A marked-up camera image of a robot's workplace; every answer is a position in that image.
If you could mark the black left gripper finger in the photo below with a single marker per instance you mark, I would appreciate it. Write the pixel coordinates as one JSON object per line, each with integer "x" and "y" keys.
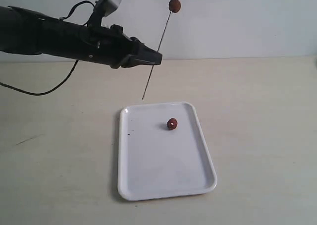
{"x": 143, "y": 50}
{"x": 132, "y": 61}

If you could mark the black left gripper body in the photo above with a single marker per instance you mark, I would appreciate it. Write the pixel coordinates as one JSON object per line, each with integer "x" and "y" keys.
{"x": 102, "y": 45}

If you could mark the red date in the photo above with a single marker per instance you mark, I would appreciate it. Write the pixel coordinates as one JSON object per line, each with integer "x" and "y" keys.
{"x": 172, "y": 124}
{"x": 174, "y": 6}

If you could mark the thin metal skewer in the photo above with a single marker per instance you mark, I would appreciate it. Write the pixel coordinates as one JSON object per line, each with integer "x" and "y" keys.
{"x": 159, "y": 46}

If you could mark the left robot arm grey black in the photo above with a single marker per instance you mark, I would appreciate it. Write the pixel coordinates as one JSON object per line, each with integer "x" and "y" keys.
{"x": 27, "y": 32}

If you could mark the white rectangular plastic tray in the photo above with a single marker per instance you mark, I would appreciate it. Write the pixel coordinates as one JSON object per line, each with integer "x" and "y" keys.
{"x": 155, "y": 162}

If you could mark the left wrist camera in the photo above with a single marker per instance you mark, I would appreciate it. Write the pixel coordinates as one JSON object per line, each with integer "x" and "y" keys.
{"x": 103, "y": 8}

